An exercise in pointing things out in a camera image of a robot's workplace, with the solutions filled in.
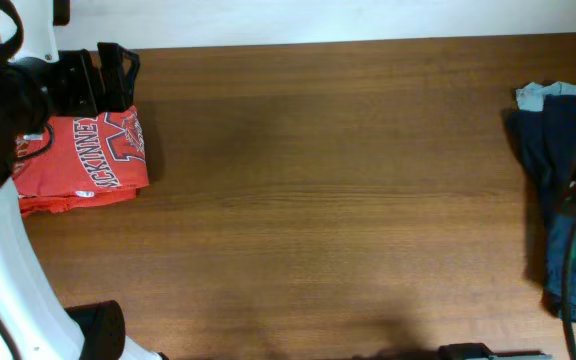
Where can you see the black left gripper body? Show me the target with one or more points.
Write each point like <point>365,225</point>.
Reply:
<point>73,90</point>

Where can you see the light blue garment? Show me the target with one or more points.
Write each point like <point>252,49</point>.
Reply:
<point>532,96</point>

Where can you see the orange printed t-shirt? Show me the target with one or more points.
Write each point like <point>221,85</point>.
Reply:
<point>86,154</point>

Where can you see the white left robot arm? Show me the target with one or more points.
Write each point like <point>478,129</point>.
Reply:
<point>33,323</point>

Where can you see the dark navy garment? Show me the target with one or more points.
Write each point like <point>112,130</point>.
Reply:
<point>546,146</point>

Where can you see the folded red t-shirt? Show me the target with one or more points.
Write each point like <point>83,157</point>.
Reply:
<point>30,202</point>

